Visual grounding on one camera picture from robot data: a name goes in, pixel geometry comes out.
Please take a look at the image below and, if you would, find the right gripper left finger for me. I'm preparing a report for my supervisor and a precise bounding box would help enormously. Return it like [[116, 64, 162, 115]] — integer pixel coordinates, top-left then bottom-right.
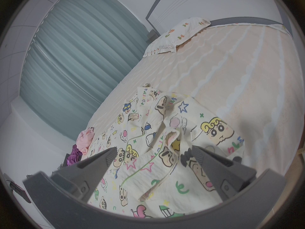
[[51, 146, 118, 203]]

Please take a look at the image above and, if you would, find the black garment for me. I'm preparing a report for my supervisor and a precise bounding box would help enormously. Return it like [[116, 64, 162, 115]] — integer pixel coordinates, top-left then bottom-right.
[[61, 153, 70, 169]]

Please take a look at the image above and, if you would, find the white printed pillow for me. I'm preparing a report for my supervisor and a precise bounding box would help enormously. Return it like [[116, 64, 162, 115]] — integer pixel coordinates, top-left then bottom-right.
[[142, 17, 211, 58]]

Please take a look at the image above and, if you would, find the bed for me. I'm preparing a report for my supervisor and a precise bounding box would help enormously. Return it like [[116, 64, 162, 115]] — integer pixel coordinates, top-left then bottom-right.
[[85, 0, 305, 176]]

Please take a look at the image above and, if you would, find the grey bedside table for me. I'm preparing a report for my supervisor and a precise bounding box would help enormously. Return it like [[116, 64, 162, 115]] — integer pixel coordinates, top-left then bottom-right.
[[146, 28, 162, 43]]

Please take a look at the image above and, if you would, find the pink garment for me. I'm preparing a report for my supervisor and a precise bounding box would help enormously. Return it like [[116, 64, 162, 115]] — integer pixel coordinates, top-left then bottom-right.
[[76, 127, 95, 156]]

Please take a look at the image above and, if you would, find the purple garment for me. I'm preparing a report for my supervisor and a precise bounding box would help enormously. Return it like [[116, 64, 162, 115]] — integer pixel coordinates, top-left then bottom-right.
[[66, 145, 83, 167]]

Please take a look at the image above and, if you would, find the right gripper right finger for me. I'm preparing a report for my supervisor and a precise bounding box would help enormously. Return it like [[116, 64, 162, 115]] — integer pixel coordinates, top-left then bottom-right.
[[191, 145, 257, 203]]

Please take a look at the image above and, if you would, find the blue-green curtain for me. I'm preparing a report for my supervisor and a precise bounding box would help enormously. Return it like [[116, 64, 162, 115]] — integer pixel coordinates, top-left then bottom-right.
[[32, 0, 154, 104], [19, 42, 113, 142]]

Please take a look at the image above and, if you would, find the white printed pyjama top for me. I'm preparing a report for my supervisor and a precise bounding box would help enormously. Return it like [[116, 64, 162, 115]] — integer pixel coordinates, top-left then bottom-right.
[[87, 83, 245, 221]]

